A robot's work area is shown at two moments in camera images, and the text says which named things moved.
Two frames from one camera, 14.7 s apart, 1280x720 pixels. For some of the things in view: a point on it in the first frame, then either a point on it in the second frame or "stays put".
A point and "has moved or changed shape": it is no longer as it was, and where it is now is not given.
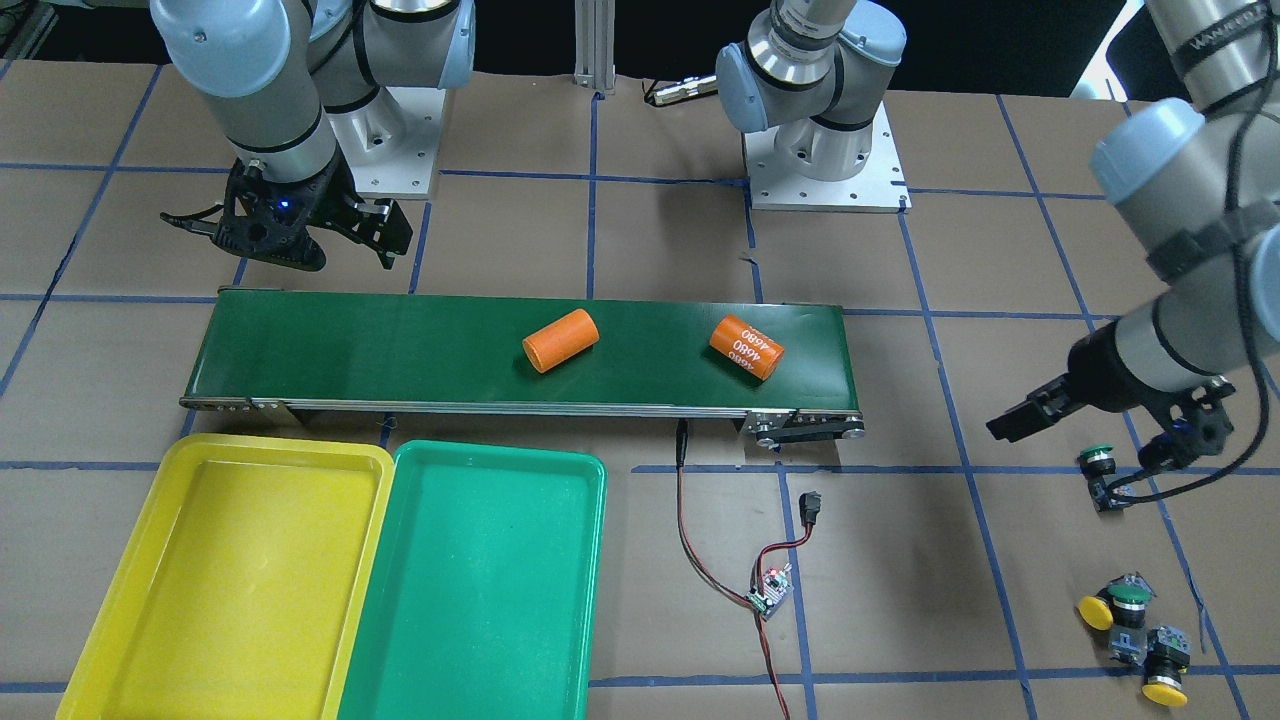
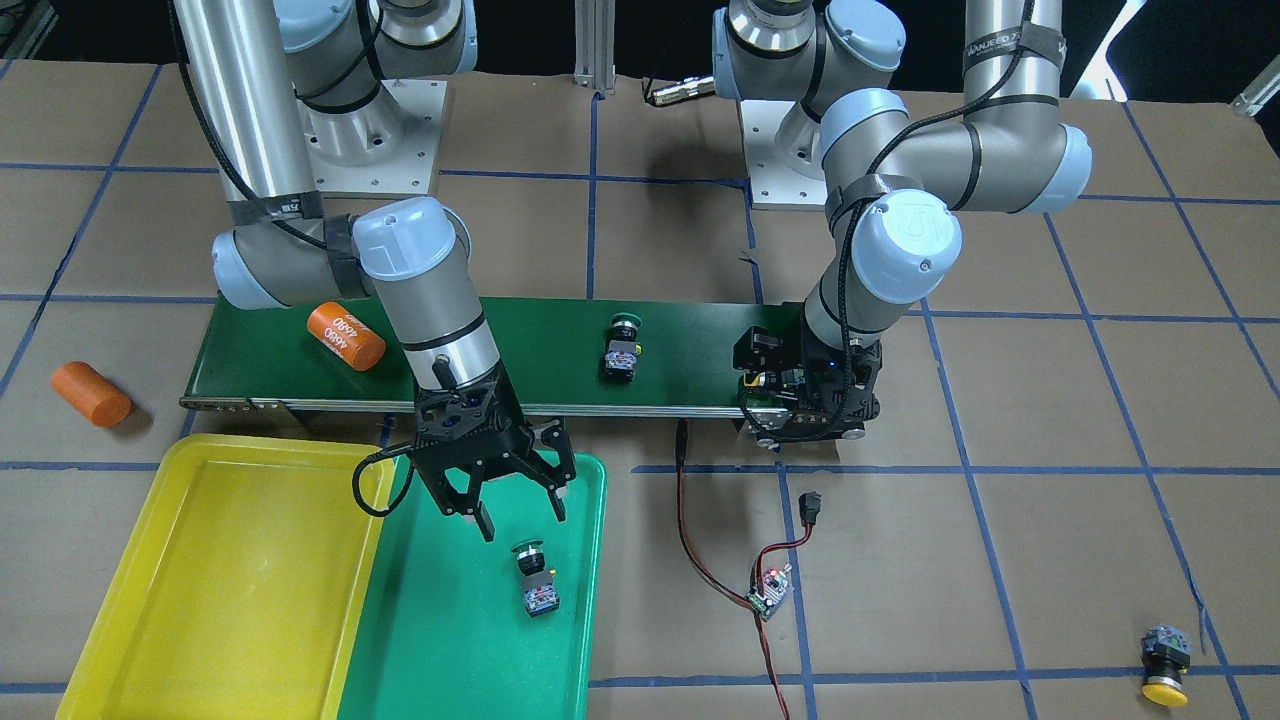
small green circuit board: (773, 590) stays put
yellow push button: (1096, 612) -> (774, 380)
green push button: (1126, 597) -> (540, 593)
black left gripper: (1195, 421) -> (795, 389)
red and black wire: (681, 447) stays put
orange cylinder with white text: (747, 347) has moved or changed shape
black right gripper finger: (208, 222) -> (449, 501)
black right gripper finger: (383, 227) -> (557, 480)
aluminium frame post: (595, 44) stays put
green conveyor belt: (281, 354) stays put
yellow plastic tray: (239, 584) stays put
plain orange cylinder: (560, 339) -> (91, 394)
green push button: (1096, 462) -> (623, 348)
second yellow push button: (1167, 657) stays put
